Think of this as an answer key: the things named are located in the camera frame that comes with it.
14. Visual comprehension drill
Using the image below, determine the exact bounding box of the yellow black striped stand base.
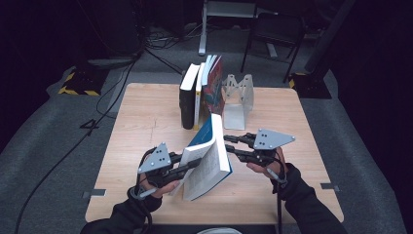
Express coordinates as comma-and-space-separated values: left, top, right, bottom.
57, 66, 110, 97

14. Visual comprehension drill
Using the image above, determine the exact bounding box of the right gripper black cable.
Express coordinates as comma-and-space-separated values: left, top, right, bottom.
266, 155, 289, 234

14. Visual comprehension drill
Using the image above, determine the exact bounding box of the grey tape strip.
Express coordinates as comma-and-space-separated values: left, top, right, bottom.
320, 182, 340, 192
82, 188, 107, 199

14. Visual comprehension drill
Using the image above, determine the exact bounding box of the person's left hand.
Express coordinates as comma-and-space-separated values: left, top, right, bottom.
139, 179, 181, 199

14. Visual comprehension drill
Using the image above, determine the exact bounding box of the white rounded object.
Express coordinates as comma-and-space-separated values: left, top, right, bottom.
196, 227, 243, 234

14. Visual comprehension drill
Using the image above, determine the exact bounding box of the person's right hand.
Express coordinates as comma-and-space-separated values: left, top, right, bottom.
246, 147, 288, 179

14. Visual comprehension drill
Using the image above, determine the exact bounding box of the yellow book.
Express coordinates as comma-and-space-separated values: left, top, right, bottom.
193, 61, 207, 132

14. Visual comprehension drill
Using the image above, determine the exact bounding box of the black hardcover book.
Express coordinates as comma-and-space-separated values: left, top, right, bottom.
178, 62, 201, 131

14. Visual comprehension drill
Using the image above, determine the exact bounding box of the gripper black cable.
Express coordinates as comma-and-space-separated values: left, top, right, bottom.
128, 147, 154, 234
266, 155, 289, 234

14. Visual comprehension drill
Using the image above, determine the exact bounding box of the red illustrated book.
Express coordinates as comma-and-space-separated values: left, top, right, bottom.
202, 55, 226, 119

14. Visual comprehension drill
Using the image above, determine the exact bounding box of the thick blue book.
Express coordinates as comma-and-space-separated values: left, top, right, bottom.
169, 112, 234, 202

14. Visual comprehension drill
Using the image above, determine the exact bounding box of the black folding chair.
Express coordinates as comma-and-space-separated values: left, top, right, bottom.
240, 12, 306, 84

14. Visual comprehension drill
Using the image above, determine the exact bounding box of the black floor cable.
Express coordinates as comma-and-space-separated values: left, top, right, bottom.
13, 48, 147, 234
144, 48, 184, 75

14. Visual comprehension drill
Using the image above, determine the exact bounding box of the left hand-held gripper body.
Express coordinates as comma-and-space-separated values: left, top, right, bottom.
137, 141, 176, 189

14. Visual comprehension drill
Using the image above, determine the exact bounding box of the tangle of floor cables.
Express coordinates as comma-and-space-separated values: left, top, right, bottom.
142, 22, 204, 51

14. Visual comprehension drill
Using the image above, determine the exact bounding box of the grey stand with striped base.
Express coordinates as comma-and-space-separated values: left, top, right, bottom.
288, 0, 357, 99

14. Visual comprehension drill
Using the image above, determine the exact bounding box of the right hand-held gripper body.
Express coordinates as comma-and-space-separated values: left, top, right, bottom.
246, 129, 296, 166

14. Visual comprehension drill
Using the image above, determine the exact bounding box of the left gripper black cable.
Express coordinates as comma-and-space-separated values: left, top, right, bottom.
128, 147, 154, 234

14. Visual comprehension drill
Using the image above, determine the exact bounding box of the white metal frame desk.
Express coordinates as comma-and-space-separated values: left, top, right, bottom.
198, 0, 281, 57

